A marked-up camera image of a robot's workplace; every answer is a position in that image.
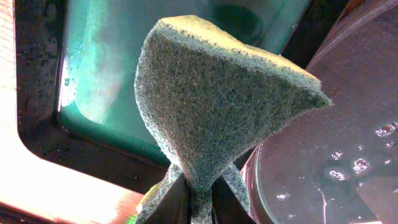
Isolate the round black tray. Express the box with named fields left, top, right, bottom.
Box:
left=243, top=1, right=397, bottom=224

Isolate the green sponge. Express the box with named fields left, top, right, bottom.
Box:
left=134, top=15, right=333, bottom=223

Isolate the dark green rectangular tray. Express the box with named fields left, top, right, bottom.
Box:
left=14, top=0, right=346, bottom=193

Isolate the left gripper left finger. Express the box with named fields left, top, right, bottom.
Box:
left=146, top=176, right=190, bottom=224

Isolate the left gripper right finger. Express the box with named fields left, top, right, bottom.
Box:
left=211, top=177, right=256, bottom=224

